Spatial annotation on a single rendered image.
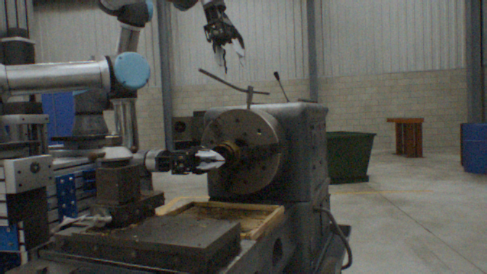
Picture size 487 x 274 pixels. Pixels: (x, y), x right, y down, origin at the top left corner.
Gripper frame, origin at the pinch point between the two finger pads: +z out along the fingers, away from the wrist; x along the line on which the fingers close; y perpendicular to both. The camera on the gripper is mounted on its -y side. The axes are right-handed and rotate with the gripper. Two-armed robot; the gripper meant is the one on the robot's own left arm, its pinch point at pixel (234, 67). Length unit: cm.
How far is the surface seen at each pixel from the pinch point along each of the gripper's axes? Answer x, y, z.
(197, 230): -2, 40, 40
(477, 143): 165, -618, 125
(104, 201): -22, 43, 29
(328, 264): -2, -47, 85
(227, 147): -9.2, 2.3, 24.1
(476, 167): 152, -620, 166
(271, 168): -1.6, -11.2, 35.1
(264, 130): -0.3, -11.2, 21.8
